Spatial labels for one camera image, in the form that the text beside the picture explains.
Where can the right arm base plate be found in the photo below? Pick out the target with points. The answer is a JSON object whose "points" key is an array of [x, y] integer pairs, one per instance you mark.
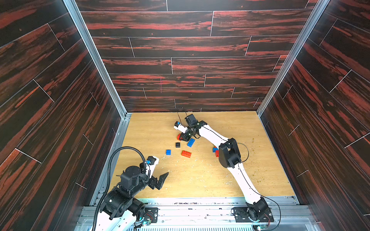
{"points": [[249, 215]]}

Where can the right aluminium corner post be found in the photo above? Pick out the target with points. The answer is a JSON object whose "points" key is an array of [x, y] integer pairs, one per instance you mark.
{"points": [[311, 22]]}

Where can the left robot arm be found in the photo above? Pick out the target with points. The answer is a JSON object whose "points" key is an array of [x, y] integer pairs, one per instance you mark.
{"points": [[120, 209]]}

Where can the red long lego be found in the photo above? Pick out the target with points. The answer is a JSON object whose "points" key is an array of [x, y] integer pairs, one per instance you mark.
{"points": [[186, 154]]}

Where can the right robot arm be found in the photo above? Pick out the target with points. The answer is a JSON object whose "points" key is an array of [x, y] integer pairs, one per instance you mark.
{"points": [[229, 158]]}

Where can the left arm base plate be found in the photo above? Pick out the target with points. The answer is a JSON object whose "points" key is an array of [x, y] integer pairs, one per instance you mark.
{"points": [[149, 216]]}

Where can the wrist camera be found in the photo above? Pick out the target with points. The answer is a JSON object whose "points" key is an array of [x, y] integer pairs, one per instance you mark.
{"points": [[178, 126], [151, 160]]}

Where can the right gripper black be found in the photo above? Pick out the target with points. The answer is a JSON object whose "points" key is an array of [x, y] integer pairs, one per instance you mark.
{"points": [[191, 128]]}

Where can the left aluminium corner post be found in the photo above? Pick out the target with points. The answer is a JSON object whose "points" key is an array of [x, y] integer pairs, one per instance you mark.
{"points": [[82, 29]]}

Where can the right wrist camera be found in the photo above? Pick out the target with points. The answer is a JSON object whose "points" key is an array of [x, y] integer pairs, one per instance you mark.
{"points": [[178, 126]]}

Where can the aluminium front rail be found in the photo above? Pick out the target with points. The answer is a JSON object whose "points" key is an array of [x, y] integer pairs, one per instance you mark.
{"points": [[214, 214]]}

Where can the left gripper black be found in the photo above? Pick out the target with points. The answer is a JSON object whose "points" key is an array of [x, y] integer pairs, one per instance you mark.
{"points": [[159, 182]]}

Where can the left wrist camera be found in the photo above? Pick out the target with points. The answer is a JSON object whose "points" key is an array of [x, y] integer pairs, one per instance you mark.
{"points": [[151, 160]]}

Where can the aluminium corner post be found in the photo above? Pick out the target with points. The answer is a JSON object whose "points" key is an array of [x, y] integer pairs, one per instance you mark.
{"points": [[311, 22], [82, 29]]}

